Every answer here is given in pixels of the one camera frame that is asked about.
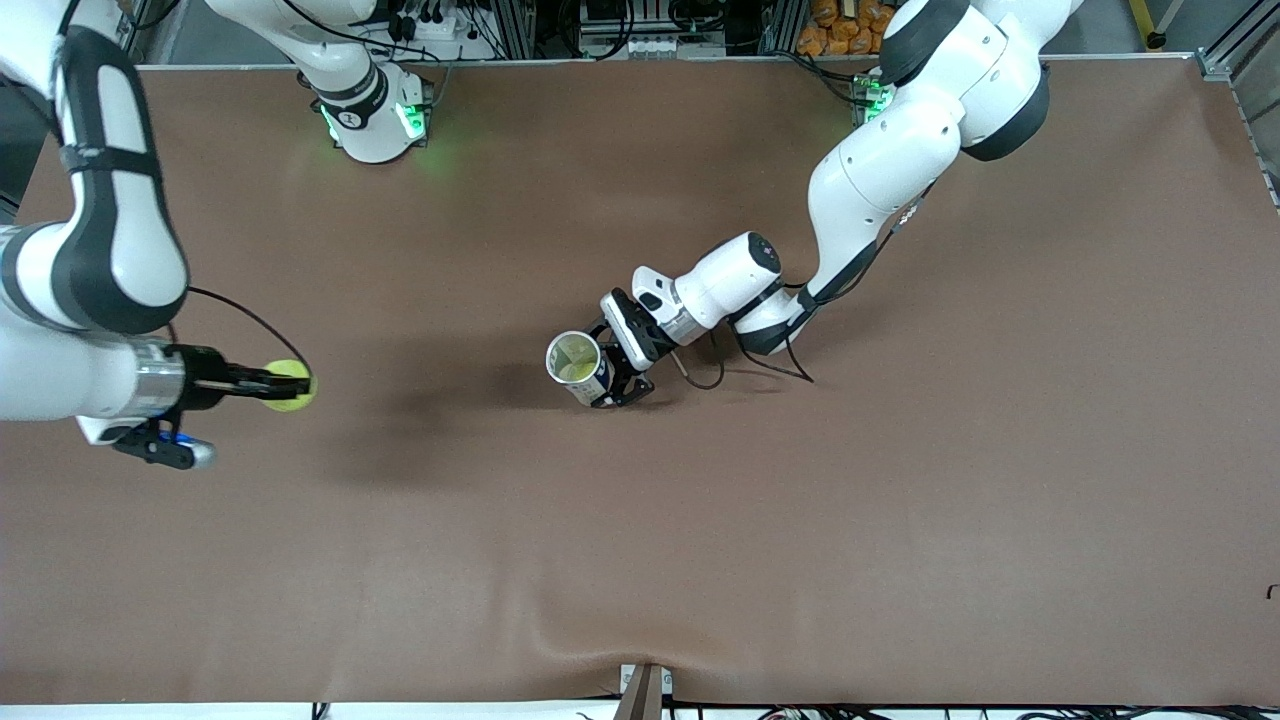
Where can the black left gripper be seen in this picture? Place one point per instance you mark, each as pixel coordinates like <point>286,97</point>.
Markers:
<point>636,347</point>

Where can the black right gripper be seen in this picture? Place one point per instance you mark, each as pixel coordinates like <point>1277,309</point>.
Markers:
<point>203,377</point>

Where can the blue white tennis ball can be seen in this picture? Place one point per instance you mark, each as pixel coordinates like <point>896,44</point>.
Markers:
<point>590,390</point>

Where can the yellow Roland Garros tennis ball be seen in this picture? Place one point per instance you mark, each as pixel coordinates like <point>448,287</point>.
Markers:
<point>290,405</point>

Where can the yellow Wilson tennis ball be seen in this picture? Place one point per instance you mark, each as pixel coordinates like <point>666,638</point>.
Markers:
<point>575,355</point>

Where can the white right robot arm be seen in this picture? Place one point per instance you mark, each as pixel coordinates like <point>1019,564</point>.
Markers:
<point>120,250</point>

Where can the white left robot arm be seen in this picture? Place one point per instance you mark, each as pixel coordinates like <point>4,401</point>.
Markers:
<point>880,180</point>

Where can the brown table mat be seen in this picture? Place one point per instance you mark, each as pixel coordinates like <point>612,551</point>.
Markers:
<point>640,550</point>

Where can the black electronics box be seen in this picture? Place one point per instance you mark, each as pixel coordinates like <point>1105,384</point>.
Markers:
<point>650,20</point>

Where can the white power strip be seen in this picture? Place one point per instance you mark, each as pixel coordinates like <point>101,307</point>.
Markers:
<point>440,28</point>

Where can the pile of orange objects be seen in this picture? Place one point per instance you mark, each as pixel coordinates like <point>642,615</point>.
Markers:
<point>840,30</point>

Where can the yellow pole with black foot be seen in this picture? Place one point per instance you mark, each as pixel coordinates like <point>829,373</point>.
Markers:
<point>1155,40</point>

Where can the brown post with white bracket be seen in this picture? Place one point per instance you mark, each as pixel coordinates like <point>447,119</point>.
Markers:
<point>642,698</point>

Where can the aluminium frame profile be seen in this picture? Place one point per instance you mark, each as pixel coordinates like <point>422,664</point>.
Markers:
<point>515,30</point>
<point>1212,62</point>
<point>785,25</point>

